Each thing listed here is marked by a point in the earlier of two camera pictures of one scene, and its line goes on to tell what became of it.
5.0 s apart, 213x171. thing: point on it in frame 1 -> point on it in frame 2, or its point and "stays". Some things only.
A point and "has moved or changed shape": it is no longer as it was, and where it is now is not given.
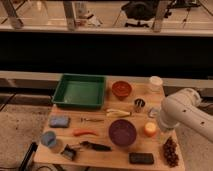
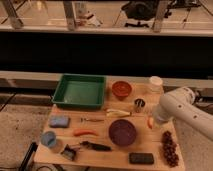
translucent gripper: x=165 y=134 -> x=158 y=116
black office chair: x=140 y=12 stays
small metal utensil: x=91 y=120 stays
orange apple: x=150 y=129 has moved or changed shape
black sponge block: x=141 y=158 stays
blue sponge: x=59 y=121 stays
